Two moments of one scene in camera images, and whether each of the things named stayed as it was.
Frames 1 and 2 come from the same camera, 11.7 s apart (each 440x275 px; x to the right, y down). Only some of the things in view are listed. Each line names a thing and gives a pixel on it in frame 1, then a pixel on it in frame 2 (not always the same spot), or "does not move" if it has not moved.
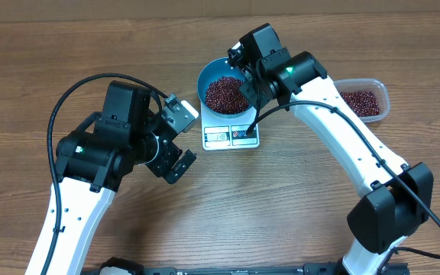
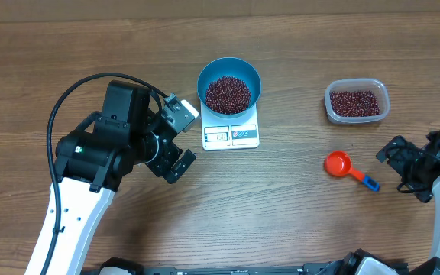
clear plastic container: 370,97 does not move
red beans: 363,102 does not move
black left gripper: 170,153 does not move
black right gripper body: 255,95 to 408,166
